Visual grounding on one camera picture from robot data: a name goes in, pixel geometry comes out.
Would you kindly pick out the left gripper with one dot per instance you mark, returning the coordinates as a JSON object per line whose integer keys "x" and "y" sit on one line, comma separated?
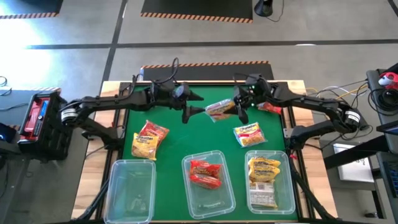
{"x": 164, "y": 98}

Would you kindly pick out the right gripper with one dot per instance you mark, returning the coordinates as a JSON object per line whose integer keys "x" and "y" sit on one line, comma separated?
{"x": 258, "y": 90}

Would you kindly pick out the Maruchan beef ramen pack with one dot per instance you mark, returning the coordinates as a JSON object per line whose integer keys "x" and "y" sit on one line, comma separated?
{"x": 248, "y": 135}
{"x": 219, "y": 110}

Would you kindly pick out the Maruchan creamy chicken ramen pack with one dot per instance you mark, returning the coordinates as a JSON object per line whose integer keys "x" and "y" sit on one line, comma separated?
{"x": 263, "y": 175}
{"x": 263, "y": 161}
{"x": 262, "y": 194}
{"x": 143, "y": 147}

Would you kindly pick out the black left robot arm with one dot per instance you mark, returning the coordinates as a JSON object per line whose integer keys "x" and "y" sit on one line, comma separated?
{"x": 124, "y": 101}

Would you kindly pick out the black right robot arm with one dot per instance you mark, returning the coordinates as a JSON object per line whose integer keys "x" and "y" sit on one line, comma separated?
{"x": 311, "y": 102}

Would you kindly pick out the green table mat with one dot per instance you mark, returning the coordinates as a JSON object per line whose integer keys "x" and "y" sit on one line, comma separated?
{"x": 192, "y": 137}

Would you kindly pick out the black hazard-striped floor mat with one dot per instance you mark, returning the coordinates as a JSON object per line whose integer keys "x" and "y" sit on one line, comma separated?
{"x": 205, "y": 73}
{"x": 31, "y": 6}
{"x": 12, "y": 105}
{"x": 196, "y": 7}

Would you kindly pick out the small red tag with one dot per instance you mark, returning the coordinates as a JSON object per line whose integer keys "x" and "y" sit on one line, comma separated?
{"x": 292, "y": 156}

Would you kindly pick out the clear plastic bin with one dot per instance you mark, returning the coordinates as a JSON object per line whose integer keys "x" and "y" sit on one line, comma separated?
{"x": 286, "y": 186}
{"x": 211, "y": 203}
{"x": 130, "y": 193}

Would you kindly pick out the black stand base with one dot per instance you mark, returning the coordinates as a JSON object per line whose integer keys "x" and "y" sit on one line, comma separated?
{"x": 263, "y": 7}

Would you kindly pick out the white board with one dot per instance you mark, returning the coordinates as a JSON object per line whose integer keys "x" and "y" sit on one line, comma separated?
{"x": 354, "y": 166}

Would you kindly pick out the black side desk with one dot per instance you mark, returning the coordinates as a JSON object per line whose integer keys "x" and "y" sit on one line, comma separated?
{"x": 373, "y": 79}

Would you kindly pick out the black and red tool case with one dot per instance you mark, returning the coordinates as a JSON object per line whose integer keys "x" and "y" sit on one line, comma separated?
{"x": 40, "y": 130}

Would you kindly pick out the red and white device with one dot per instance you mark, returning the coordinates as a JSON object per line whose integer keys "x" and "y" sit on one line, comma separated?
{"x": 387, "y": 80}

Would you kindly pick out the black keyboard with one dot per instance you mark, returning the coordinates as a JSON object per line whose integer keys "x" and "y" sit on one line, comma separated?
{"x": 393, "y": 180}

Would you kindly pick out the black device with blue light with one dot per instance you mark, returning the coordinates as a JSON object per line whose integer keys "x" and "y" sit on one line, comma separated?
{"x": 6, "y": 137}

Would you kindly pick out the silver metal bracket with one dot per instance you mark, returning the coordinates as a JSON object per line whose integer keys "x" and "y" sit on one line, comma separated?
{"x": 287, "y": 133}

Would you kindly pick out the black aluminium table frame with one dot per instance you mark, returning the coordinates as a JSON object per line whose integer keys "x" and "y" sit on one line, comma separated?
{"x": 115, "y": 154}

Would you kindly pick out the black desk frame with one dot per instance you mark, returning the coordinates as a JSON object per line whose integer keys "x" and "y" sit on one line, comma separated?
{"x": 354, "y": 151}

